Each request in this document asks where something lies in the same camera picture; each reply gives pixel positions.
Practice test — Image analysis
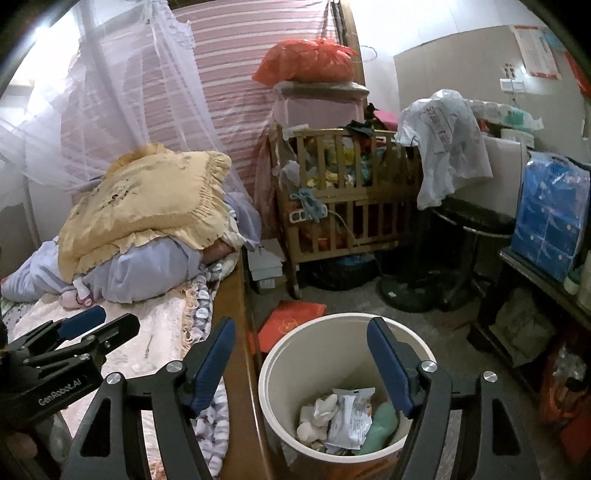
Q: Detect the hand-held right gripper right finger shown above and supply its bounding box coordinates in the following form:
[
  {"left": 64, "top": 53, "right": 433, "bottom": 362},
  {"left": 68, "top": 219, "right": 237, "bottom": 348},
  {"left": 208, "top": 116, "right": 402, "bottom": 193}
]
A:
[{"left": 366, "top": 316, "right": 541, "bottom": 480}]

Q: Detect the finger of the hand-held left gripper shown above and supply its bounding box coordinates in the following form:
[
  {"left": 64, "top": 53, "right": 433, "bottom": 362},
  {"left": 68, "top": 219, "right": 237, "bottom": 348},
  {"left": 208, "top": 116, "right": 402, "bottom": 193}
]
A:
[
  {"left": 7, "top": 305, "right": 108, "bottom": 356},
  {"left": 28, "top": 315, "right": 140, "bottom": 366}
]

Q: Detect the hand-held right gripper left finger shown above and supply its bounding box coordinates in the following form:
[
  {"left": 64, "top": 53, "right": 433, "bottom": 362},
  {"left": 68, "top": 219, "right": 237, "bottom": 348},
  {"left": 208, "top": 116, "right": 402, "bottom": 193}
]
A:
[{"left": 60, "top": 316, "right": 237, "bottom": 480}]

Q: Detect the large white printed packet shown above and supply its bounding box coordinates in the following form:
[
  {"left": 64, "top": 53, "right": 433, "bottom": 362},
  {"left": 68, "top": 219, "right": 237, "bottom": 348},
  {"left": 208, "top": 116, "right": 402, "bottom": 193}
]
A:
[{"left": 325, "top": 388, "right": 377, "bottom": 450}]

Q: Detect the green pink towel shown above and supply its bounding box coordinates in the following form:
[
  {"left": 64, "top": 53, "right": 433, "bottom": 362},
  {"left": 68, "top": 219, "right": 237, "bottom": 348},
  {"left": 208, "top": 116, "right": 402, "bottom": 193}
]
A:
[{"left": 358, "top": 401, "right": 400, "bottom": 455}]

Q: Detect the white trash bin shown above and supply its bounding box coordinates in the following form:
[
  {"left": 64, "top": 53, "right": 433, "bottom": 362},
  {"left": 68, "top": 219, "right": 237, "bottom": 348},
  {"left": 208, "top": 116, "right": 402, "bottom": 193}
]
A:
[{"left": 257, "top": 313, "right": 439, "bottom": 480}]

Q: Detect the beige paper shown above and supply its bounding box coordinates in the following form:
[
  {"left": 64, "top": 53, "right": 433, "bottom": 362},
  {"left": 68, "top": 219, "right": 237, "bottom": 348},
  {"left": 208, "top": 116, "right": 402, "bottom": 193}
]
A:
[{"left": 300, "top": 394, "right": 340, "bottom": 428}]

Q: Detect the white bottle pink label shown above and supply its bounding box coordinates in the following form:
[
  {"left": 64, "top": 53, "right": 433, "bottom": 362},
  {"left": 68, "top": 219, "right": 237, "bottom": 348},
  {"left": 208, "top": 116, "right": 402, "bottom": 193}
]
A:
[{"left": 74, "top": 277, "right": 95, "bottom": 306}]

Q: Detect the pink fringed bed cover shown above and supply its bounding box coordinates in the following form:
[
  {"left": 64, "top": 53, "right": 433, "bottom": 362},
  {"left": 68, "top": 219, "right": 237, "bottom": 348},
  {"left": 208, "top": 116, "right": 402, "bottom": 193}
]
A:
[{"left": 9, "top": 272, "right": 218, "bottom": 480}]

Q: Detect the grey blue blanket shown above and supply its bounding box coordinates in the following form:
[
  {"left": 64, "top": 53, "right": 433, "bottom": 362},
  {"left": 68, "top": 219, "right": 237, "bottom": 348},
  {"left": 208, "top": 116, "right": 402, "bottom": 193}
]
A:
[{"left": 0, "top": 191, "right": 262, "bottom": 305}]

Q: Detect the printed fleece blanket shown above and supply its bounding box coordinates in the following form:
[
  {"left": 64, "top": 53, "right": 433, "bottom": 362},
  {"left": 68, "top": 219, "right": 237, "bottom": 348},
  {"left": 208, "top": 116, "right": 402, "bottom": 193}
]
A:
[{"left": 180, "top": 258, "right": 236, "bottom": 480}]

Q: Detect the black fan base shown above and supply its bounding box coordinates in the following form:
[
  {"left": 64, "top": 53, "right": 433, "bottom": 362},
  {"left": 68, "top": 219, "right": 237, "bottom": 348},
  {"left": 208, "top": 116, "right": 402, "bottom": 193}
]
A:
[{"left": 376, "top": 272, "right": 444, "bottom": 315}]

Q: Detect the black plastic bag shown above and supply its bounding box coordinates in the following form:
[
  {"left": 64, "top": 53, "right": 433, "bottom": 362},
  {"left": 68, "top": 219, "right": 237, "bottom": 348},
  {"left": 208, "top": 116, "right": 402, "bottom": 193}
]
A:
[{"left": 307, "top": 256, "right": 382, "bottom": 291}]

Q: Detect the white paper box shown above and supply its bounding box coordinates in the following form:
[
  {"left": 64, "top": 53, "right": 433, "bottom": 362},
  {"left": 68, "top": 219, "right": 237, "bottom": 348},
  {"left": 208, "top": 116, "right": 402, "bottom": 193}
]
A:
[{"left": 248, "top": 240, "right": 287, "bottom": 294}]

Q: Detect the yellow frilled pillow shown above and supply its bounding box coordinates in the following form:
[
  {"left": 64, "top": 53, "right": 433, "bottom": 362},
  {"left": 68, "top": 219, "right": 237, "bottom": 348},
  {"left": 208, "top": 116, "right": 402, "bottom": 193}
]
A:
[{"left": 58, "top": 143, "right": 234, "bottom": 282}]

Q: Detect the grey green bag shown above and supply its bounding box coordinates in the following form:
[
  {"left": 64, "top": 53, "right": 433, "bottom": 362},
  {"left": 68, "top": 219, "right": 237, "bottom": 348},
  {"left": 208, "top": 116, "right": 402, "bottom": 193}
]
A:
[{"left": 489, "top": 288, "right": 557, "bottom": 367}]

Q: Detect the wooden crib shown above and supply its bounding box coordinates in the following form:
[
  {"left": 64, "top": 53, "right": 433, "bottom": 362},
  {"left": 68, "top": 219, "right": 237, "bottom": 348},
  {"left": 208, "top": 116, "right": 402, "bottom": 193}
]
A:
[{"left": 270, "top": 122, "right": 426, "bottom": 298}]

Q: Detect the dark shelf unit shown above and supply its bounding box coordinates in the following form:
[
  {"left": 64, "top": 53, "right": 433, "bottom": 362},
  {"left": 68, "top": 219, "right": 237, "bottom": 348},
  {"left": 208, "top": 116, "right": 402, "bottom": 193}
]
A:
[{"left": 471, "top": 247, "right": 591, "bottom": 402}]

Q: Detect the black stool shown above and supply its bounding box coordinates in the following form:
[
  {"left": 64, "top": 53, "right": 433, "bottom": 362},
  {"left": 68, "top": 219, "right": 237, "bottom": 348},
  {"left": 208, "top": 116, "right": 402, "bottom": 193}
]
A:
[{"left": 431, "top": 198, "right": 515, "bottom": 310}]

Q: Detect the blue grey rag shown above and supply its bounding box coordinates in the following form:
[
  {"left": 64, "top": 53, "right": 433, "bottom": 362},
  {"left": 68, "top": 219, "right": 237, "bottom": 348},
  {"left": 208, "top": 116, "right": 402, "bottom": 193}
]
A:
[{"left": 290, "top": 187, "right": 329, "bottom": 223}]

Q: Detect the orange plastic bag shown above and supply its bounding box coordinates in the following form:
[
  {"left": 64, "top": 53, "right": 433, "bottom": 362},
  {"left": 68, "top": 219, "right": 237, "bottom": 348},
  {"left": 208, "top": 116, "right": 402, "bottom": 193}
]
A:
[{"left": 538, "top": 337, "right": 591, "bottom": 462}]

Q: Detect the blue tissue pack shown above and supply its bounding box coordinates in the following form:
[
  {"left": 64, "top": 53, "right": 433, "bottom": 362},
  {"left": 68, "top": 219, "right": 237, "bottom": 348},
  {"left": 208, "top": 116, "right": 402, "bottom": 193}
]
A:
[{"left": 510, "top": 150, "right": 591, "bottom": 283}]

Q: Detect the white mosquito net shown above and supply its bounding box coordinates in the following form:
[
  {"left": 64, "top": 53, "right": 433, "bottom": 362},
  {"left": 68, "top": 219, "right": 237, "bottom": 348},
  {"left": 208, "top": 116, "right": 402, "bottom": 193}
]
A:
[{"left": 0, "top": 0, "right": 259, "bottom": 241}]

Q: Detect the white plastic bag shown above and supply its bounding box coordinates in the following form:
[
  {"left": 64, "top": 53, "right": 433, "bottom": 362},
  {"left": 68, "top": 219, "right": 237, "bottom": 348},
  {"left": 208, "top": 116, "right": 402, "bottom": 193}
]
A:
[{"left": 396, "top": 89, "right": 494, "bottom": 210}]

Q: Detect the pink storage box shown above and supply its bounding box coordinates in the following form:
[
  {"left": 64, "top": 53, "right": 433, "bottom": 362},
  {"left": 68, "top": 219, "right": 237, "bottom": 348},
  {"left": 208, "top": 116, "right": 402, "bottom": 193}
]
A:
[{"left": 271, "top": 95, "right": 363, "bottom": 134}]

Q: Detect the pink striped mattress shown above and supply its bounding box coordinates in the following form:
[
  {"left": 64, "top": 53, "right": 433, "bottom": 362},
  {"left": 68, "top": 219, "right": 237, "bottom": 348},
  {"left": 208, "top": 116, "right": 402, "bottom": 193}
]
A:
[{"left": 60, "top": 4, "right": 356, "bottom": 241}]

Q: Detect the clear wrapped tissue pack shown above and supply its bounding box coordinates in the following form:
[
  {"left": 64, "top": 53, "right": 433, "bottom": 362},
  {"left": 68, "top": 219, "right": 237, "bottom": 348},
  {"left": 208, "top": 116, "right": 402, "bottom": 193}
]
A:
[{"left": 475, "top": 102, "right": 543, "bottom": 132}]

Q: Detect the cardboard sheet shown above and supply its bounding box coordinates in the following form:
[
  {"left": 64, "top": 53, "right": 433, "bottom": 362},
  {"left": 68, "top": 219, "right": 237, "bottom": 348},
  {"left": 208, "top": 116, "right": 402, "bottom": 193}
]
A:
[{"left": 393, "top": 25, "right": 522, "bottom": 139}]

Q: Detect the red plastic bag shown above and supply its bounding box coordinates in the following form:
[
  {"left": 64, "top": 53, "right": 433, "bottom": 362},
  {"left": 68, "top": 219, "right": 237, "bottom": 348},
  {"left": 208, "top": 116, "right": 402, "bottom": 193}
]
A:
[{"left": 252, "top": 38, "right": 358, "bottom": 86}]

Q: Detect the wall poster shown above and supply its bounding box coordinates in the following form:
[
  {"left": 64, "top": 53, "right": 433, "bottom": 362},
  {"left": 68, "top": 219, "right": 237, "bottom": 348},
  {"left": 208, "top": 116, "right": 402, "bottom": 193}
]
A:
[{"left": 510, "top": 23, "right": 561, "bottom": 78}]

